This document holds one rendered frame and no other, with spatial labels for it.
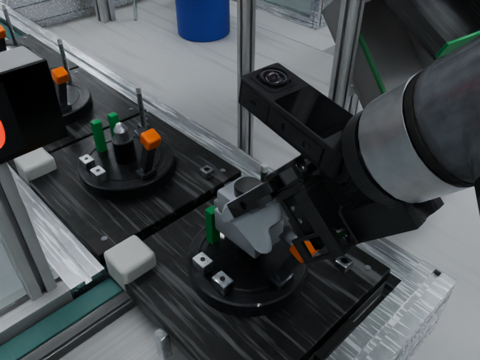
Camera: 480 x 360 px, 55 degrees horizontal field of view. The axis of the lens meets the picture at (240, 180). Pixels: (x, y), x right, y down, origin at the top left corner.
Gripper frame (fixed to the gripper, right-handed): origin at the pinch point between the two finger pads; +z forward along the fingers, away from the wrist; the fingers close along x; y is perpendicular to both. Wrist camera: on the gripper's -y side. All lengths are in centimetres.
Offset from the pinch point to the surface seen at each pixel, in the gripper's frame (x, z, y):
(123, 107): 9.0, 34.7, -24.2
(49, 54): 9, 55, -47
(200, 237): -2.3, 9.8, 1.5
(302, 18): 85, 56, -35
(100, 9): 41, 83, -70
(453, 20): 27.4, -13.2, -4.8
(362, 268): 9.6, 1.2, 14.4
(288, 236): 0.0, -3.4, 5.4
